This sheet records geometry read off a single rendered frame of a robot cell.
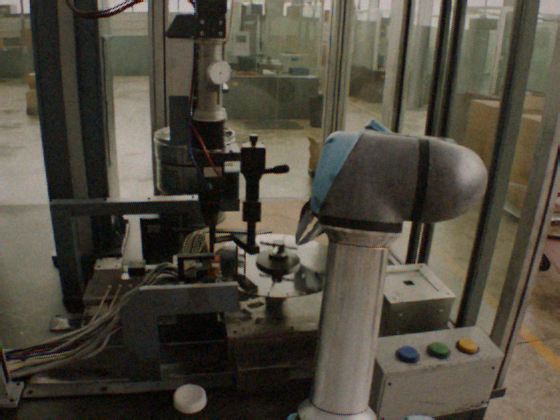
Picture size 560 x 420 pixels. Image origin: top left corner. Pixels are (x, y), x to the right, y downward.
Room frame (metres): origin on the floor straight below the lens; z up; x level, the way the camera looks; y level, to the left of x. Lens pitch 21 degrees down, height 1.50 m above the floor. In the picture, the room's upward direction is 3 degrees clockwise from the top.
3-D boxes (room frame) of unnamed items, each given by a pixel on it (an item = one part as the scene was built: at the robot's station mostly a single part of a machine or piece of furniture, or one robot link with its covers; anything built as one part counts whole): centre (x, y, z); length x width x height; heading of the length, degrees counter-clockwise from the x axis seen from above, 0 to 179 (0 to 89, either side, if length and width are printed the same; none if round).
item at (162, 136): (1.78, 0.34, 0.93); 0.31 x 0.31 x 0.36
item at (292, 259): (1.06, 0.00, 0.96); 0.11 x 0.11 x 0.03
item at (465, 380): (0.80, -0.34, 0.82); 0.28 x 0.11 x 0.15; 102
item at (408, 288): (1.07, -0.34, 0.82); 0.18 x 0.18 x 0.15; 12
